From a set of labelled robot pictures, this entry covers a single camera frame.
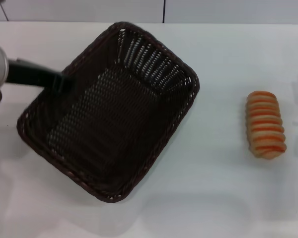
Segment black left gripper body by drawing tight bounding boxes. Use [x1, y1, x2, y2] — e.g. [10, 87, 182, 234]
[6, 58, 63, 89]

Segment dark brown woven basket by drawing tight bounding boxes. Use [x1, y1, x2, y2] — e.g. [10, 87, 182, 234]
[16, 21, 201, 203]

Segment orange striped bread roll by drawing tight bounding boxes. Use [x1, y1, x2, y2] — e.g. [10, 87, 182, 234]
[245, 90, 288, 160]

